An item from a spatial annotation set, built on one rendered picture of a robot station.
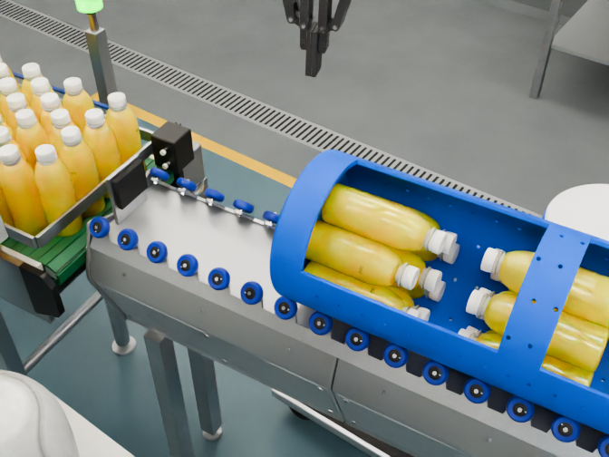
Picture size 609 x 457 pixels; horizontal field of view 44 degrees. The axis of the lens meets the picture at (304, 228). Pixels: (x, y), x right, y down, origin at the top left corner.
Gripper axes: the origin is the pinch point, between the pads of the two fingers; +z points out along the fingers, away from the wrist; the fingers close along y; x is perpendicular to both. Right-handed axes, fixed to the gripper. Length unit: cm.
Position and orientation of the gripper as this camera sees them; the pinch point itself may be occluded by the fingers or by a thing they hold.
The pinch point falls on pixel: (314, 50)
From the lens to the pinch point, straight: 107.8
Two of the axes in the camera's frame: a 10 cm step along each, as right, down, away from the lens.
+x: 3.1, -6.4, 7.0
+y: 9.5, 2.3, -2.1
